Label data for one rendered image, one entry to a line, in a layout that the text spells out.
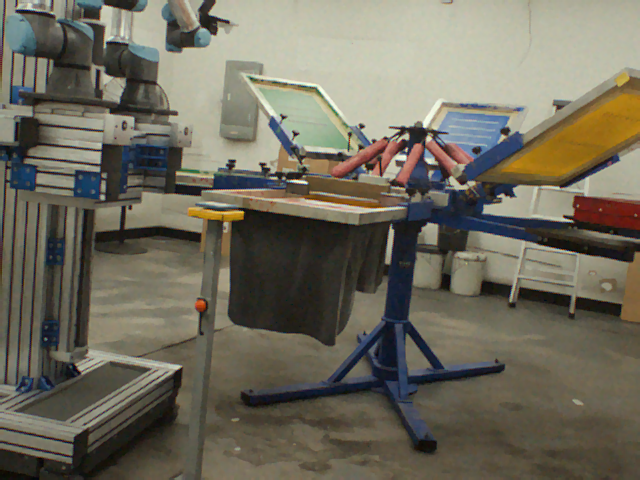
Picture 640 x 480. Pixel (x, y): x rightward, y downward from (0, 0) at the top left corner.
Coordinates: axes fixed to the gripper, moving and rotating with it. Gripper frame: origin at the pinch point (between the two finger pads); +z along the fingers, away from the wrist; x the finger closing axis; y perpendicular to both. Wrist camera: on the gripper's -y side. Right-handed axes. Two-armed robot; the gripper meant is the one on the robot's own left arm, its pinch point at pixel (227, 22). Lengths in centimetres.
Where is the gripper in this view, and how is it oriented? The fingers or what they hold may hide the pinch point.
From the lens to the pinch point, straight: 356.7
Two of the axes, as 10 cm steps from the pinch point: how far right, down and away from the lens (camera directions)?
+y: -2.1, 9.6, 2.0
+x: 7.7, 2.9, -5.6
